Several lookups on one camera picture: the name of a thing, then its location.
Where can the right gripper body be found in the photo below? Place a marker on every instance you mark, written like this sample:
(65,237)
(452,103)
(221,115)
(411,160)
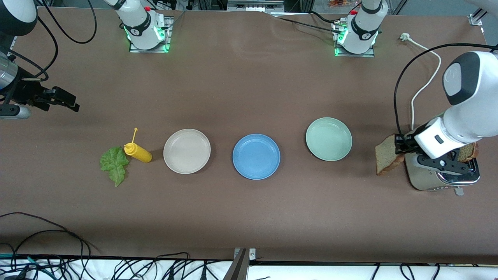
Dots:
(24,94)

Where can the brown bread slice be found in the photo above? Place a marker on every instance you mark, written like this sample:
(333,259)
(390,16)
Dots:
(385,159)
(467,152)

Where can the green lettuce leaf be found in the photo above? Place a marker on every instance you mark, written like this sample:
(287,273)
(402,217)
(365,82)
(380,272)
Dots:
(114,163)

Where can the yellow mustard squeeze bottle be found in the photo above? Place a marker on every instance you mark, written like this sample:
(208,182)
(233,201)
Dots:
(140,154)

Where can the pale green plate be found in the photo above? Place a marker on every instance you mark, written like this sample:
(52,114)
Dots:
(328,139)

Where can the beige plate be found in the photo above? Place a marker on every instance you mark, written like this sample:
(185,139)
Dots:
(186,151)

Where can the blue plate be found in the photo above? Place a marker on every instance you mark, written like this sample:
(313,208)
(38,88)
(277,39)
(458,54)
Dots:
(256,156)

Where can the beige chrome two-slot toaster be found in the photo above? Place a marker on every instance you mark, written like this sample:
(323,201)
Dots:
(428,179)

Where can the aluminium corner extrusion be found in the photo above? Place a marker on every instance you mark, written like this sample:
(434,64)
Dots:
(475,19)

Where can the orange background item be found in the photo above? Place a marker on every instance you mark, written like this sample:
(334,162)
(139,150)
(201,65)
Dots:
(338,3)

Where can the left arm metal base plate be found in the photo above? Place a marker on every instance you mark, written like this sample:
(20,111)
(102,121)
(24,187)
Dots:
(350,55)

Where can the metal table edge bracket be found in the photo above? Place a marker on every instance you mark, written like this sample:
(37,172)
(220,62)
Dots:
(243,254)

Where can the aluminium frame profile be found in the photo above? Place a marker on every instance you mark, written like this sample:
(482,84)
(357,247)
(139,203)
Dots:
(253,6)

